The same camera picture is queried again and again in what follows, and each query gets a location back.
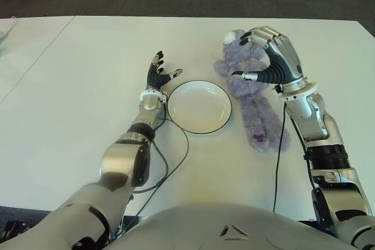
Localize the thin black right hand cable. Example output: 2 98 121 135
272 105 287 213

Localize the thin black hand cable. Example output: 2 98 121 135
272 105 287 213
133 105 190 218

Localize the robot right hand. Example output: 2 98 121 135
231 26 308 85

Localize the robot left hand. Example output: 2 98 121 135
145 50 183 92

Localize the black equipment under table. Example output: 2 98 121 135
0 220 32 244

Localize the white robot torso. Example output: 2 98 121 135
105 203 375 250

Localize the clear plastic bag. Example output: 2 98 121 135
0 15 19 57

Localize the purple plush doll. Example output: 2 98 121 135
213 29 292 153

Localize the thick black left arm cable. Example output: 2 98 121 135
130 140 169 194

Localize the white plate with black rim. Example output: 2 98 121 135
168 79 234 133

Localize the thin black left hand cable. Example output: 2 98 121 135
133 105 190 218

